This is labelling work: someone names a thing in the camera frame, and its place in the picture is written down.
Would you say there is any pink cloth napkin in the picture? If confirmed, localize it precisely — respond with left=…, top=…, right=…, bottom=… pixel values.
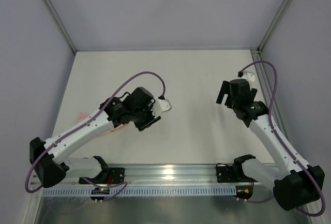
left=77, top=112, right=127, bottom=136

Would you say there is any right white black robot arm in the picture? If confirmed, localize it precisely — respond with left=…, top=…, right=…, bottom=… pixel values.
left=216, top=79, right=325, bottom=211

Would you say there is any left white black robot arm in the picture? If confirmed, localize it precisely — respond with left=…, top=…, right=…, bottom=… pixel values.
left=29, top=87, right=171, bottom=188

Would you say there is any left black controller board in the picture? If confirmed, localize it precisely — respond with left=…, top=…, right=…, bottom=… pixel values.
left=90, top=187, right=110, bottom=203

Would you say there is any black controller board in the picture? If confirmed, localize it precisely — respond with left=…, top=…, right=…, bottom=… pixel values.
left=235, top=186, right=253, bottom=201
left=90, top=187, right=110, bottom=203

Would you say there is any right black controller board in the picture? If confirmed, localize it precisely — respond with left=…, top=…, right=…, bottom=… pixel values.
left=235, top=186, right=253, bottom=201

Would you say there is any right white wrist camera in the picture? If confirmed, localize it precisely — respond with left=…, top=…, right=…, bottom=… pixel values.
left=237, top=70, right=257, bottom=83

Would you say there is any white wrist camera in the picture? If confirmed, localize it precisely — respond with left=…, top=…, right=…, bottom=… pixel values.
left=237, top=70, right=257, bottom=83
left=152, top=99, right=172, bottom=117

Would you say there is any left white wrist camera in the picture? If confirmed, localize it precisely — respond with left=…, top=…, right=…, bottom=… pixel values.
left=152, top=99, right=172, bottom=117

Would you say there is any right aluminium side rail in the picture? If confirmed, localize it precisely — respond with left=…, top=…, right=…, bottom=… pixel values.
left=250, top=49, right=291, bottom=145

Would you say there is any aluminium front rail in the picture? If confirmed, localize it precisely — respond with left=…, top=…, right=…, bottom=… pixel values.
left=30, top=163, right=313, bottom=186

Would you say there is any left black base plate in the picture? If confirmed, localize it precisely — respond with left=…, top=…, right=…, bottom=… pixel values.
left=78, top=167, right=125, bottom=185

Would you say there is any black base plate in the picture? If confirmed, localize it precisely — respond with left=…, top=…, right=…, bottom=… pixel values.
left=78, top=167, right=125, bottom=185
left=215, top=163, right=258, bottom=183

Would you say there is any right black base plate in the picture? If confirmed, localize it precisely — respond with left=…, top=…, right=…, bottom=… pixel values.
left=215, top=163, right=258, bottom=183

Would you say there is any slotted grey cable duct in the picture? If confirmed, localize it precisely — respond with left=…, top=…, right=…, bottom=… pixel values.
left=42, top=185, right=235, bottom=197

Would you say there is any right aluminium corner post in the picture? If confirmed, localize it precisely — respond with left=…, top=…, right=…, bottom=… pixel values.
left=257, top=0, right=293, bottom=54

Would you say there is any aluminium corner post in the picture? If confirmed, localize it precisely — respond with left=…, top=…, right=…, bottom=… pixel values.
left=42, top=0, right=78, bottom=55
left=257, top=0, right=293, bottom=54

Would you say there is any left aluminium corner post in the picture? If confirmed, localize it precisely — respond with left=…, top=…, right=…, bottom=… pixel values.
left=42, top=0, right=78, bottom=55

